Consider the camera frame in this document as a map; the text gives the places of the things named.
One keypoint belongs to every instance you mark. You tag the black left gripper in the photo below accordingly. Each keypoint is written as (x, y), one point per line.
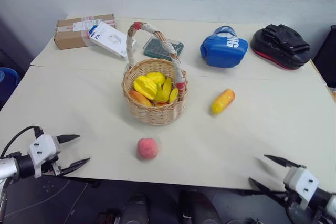
(53, 165)

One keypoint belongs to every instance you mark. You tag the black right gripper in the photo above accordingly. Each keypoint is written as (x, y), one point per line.
(293, 203)

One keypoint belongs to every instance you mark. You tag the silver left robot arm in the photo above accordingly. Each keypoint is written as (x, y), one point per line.
(10, 165)

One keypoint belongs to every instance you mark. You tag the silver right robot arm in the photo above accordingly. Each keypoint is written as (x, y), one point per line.
(325, 201)

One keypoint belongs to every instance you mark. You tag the yellow green star fruit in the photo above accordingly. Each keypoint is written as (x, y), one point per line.
(166, 91)

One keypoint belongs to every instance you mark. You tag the pink peach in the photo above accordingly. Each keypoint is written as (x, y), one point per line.
(147, 148)

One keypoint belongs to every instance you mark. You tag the dark rounded shape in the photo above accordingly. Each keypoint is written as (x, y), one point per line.
(134, 209)

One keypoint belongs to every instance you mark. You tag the yellow orange mango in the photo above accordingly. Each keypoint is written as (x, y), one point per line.
(223, 101)

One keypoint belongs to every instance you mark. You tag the blue bin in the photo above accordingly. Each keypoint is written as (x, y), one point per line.
(7, 79)

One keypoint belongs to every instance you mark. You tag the brown cardboard box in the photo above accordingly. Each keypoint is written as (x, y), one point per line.
(71, 35)

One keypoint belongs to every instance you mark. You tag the white charger package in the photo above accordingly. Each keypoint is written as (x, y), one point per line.
(110, 40)

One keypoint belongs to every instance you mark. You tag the black red punching pad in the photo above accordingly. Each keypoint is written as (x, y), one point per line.
(281, 47)

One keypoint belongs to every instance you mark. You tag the black object beside table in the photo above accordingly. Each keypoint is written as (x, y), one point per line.
(326, 56)

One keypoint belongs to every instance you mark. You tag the green screwdriver bit case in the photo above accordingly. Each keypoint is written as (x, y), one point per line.
(157, 48)

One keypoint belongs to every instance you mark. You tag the blue boxing glove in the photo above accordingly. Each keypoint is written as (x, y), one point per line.
(223, 48)

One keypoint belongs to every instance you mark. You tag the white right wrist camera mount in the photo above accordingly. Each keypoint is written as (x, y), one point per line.
(302, 180)

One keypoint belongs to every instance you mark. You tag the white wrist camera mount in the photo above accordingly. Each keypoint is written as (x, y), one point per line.
(302, 180)
(42, 147)

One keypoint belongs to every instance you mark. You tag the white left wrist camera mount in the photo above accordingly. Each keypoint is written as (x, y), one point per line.
(42, 147)

